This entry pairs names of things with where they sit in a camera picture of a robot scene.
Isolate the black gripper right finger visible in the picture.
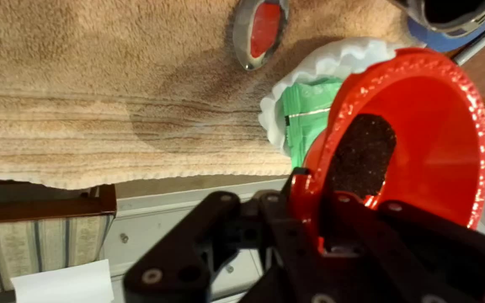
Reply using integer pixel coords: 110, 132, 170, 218
313, 191, 485, 303

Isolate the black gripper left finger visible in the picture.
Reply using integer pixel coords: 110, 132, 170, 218
123, 190, 276, 303

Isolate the orange plastic bowl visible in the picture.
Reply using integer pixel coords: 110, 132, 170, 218
290, 47, 485, 249

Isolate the black cup on towel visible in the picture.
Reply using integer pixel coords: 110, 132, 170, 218
391, 0, 485, 37

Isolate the white paper coffee filter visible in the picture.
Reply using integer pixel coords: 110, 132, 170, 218
258, 37, 401, 166

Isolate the tan towel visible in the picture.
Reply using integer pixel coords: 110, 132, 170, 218
0, 0, 409, 188

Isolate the metal spoon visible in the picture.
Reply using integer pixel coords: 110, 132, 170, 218
229, 0, 290, 70

